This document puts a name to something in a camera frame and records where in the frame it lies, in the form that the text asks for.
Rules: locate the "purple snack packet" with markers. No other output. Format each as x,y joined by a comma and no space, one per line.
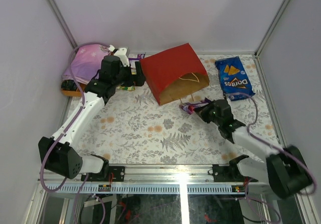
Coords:
136,57
189,107

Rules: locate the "orange wooden organizer tray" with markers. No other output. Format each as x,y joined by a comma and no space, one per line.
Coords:
71,92

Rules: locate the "folded purple cloth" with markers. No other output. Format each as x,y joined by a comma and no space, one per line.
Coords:
87,61

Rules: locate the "yellow green snack packet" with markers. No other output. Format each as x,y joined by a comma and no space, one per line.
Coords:
127,88

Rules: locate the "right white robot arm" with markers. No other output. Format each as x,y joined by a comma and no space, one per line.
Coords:
283,169

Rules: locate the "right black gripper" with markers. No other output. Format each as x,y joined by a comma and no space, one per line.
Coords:
203,111

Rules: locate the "floral table mat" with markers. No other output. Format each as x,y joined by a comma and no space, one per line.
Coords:
133,129

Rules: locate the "aluminium front rail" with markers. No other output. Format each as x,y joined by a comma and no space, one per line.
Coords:
142,173

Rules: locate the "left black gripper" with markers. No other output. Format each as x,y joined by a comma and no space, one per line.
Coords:
138,74

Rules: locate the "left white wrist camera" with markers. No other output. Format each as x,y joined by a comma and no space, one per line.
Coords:
122,53

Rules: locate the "dark patterned item in tray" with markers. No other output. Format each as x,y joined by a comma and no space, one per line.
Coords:
69,85

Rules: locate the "blue snack packet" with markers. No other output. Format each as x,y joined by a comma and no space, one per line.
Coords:
234,80

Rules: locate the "red paper bag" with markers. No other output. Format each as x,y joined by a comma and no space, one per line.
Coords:
174,73

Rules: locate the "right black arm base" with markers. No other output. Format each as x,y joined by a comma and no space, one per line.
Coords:
229,172

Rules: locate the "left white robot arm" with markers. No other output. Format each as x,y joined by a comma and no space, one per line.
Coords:
58,152

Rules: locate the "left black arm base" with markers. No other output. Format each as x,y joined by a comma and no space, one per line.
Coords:
108,174

